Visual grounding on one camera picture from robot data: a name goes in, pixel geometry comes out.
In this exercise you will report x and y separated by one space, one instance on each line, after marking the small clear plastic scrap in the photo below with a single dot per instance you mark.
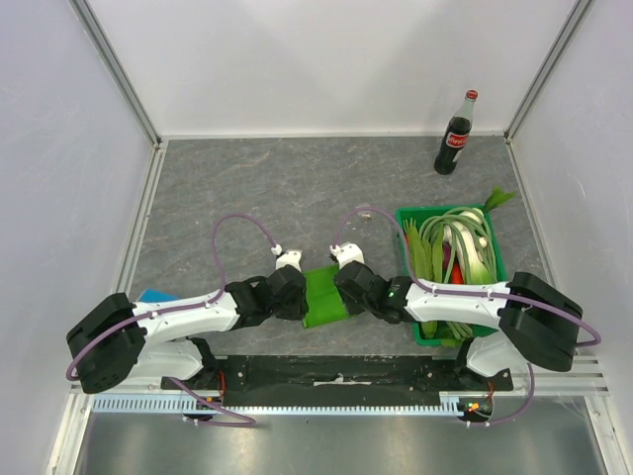
364 212

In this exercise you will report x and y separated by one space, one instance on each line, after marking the green paper box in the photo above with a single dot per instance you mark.
325 306

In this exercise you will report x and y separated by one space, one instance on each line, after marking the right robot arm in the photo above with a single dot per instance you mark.
532 321

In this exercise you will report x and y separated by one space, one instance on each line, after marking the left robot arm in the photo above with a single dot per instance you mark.
121 341

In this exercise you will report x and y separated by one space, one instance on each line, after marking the blue small box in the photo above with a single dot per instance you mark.
155 296

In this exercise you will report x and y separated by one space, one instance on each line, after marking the purple onion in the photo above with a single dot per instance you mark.
448 256

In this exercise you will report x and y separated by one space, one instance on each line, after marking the orange carrot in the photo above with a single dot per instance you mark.
456 276

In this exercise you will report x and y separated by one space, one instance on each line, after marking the green long beans bundle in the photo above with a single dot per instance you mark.
468 233

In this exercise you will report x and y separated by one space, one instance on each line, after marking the cola glass bottle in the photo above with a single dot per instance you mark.
456 135

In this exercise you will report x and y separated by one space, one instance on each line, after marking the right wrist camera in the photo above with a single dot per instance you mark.
344 254

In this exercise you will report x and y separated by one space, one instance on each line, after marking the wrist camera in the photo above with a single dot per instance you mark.
288 257
344 254

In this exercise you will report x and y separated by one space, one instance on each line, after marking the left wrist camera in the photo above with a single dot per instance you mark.
288 257

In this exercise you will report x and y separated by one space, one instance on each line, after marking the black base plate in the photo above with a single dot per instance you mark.
340 380

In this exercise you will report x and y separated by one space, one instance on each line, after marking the grey cable duct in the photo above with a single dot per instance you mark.
182 404

